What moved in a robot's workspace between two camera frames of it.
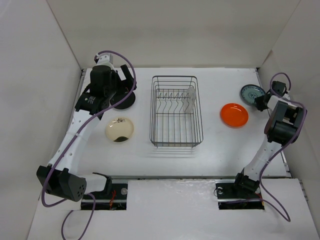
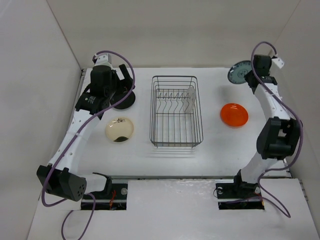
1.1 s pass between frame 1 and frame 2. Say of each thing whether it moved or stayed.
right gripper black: moved
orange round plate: stayed
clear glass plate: stayed
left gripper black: stayed
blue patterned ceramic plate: moved
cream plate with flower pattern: stayed
